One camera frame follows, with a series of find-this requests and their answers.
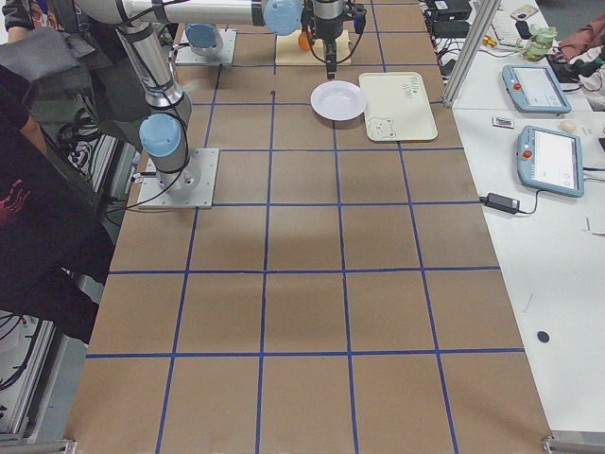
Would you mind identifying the wooden cutting board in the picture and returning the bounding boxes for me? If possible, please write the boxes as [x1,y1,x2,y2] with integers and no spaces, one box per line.
[275,30,352,66]

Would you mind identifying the black power adapter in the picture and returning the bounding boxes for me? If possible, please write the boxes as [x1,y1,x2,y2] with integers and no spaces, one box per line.
[479,193,520,215]

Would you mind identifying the aluminium frame post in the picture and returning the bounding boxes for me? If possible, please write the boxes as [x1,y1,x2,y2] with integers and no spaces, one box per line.
[443,0,501,108]

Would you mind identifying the black round lens cap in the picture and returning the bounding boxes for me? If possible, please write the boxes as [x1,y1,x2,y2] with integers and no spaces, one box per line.
[537,331,550,343]

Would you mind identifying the person in black top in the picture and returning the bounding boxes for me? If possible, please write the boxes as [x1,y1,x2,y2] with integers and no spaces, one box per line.
[0,0,143,345]

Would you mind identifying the small printed card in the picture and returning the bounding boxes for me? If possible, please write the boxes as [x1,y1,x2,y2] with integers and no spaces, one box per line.
[492,116,515,130]

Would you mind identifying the cream tray with bear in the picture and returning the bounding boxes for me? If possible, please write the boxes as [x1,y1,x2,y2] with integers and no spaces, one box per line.
[358,72,438,142]

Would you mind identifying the green stacked cups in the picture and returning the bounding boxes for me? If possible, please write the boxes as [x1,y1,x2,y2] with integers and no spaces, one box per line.
[523,25,558,62]

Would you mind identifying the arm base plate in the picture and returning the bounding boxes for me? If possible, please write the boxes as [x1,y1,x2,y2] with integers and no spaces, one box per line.
[136,148,219,210]
[174,26,236,66]

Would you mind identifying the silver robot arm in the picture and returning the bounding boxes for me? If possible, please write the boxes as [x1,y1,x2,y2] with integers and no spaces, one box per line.
[184,23,223,55]
[80,1,366,119]

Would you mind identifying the far blue teach pendant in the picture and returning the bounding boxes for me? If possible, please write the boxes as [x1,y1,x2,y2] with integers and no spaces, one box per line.
[501,64,572,114]

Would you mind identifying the white keyboard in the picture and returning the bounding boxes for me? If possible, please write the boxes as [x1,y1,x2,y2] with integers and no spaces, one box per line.
[491,10,524,48]

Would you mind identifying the gold metal cylinder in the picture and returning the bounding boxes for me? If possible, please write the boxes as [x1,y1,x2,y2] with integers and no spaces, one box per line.
[482,35,498,48]

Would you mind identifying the near blue teach pendant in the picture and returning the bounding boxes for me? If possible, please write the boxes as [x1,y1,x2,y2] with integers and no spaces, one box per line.
[516,126,584,198]

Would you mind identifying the white round plate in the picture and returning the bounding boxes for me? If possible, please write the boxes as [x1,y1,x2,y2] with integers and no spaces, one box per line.
[310,80,367,121]

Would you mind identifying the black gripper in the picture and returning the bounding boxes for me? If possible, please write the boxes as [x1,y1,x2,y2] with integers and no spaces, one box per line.
[314,15,344,79]

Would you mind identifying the orange fruit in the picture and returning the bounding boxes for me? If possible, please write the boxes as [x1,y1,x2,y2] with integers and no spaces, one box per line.
[297,30,313,52]

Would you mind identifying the blue teach pendant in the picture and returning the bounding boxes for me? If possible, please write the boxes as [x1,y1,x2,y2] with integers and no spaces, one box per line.
[501,64,572,114]
[516,126,584,198]

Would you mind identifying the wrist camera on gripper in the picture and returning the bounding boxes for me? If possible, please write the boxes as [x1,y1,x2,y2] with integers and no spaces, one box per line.
[352,5,367,35]

